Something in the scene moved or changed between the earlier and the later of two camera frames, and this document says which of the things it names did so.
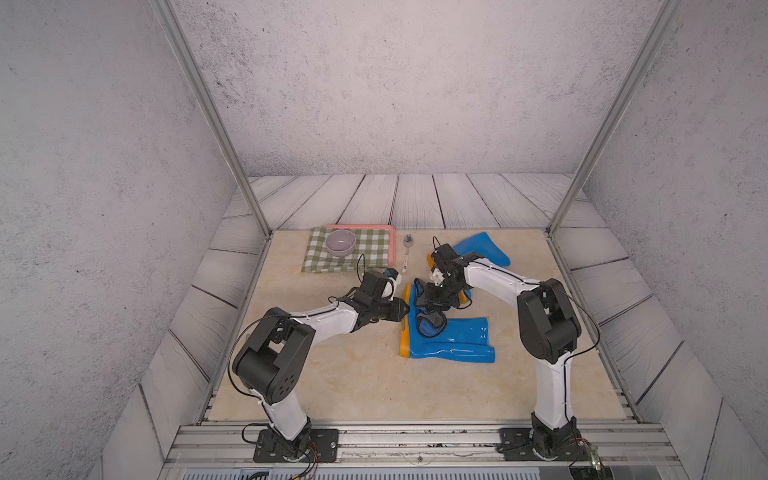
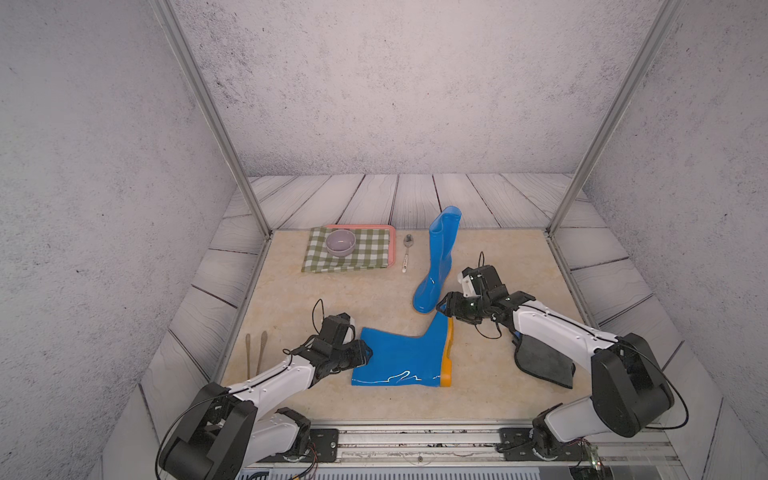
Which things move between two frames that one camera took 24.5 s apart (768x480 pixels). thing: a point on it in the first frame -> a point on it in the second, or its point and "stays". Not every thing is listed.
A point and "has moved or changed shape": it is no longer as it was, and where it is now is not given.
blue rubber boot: [465, 339] -> [421, 360]
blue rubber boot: [482, 245] -> [443, 228]
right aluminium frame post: [655, 38] stays
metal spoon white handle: [408, 242] stays
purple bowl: [340, 243] stays
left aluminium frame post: [201, 85] stays
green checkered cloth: [372, 252] stays
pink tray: [392, 236] stays
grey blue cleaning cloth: [430, 322] has moved or changed shape
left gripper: [398, 306] -> [360, 355]
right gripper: [429, 298] -> [452, 306]
